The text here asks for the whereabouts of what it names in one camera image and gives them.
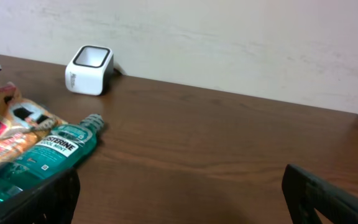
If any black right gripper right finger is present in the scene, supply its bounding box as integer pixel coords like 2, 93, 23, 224
282, 164, 358, 223

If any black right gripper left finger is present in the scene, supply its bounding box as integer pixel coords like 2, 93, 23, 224
0, 169, 80, 224

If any teal mouthwash bottle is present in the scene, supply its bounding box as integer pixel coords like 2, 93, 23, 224
0, 114, 104, 202

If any yellow snack bag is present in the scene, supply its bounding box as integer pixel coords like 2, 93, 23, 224
0, 82, 66, 163

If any white barcode scanner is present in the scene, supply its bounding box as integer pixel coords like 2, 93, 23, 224
65, 45, 114, 96

